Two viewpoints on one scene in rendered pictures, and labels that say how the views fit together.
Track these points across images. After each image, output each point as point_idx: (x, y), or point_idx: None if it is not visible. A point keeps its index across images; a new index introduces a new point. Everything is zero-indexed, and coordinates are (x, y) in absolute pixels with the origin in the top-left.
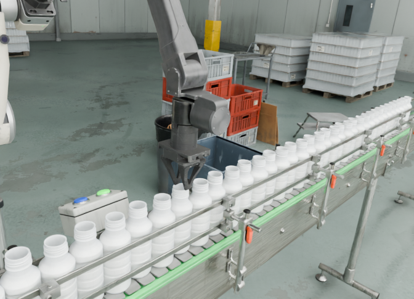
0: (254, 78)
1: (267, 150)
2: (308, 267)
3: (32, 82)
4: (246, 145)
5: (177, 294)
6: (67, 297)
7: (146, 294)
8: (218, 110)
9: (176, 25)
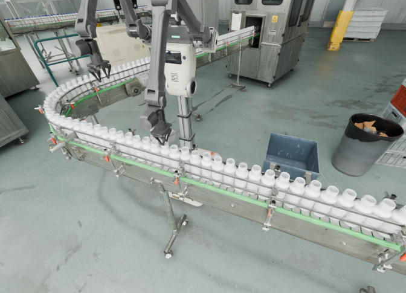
0: None
1: (233, 159)
2: (367, 280)
3: (350, 61)
4: None
5: (159, 178)
6: (121, 148)
7: (143, 167)
8: (142, 119)
9: (150, 75)
